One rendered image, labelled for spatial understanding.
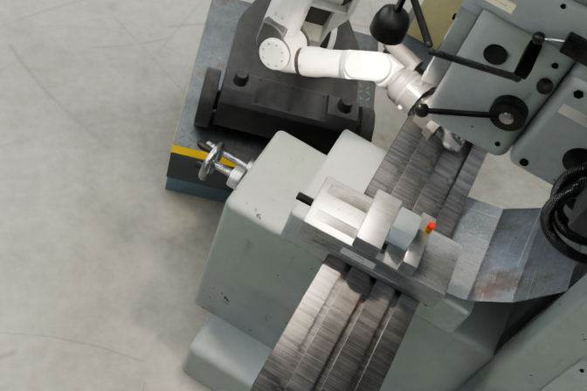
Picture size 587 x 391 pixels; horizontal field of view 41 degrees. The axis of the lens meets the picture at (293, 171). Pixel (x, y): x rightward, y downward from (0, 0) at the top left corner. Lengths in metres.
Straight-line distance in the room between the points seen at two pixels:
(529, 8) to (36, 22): 2.48
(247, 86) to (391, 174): 0.74
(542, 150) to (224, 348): 1.29
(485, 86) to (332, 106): 1.10
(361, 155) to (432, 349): 0.54
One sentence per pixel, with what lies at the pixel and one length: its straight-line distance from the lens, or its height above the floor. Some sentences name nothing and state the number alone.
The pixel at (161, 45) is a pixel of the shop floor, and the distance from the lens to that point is 3.47.
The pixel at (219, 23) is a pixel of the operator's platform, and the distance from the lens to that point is 3.04.
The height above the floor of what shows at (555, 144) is 1.45.
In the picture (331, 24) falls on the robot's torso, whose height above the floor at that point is 0.87.
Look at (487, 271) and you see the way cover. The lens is 1.98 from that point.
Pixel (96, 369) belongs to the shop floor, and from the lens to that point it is 2.65.
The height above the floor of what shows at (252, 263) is 0.59.
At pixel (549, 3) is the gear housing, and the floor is 1.71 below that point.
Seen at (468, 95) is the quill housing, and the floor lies 1.43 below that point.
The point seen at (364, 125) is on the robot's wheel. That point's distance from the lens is 2.60.
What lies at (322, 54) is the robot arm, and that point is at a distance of 1.87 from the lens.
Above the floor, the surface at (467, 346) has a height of 0.77.
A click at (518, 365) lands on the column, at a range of 1.95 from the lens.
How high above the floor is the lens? 2.46
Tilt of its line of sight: 51 degrees down
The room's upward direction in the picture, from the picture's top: 23 degrees clockwise
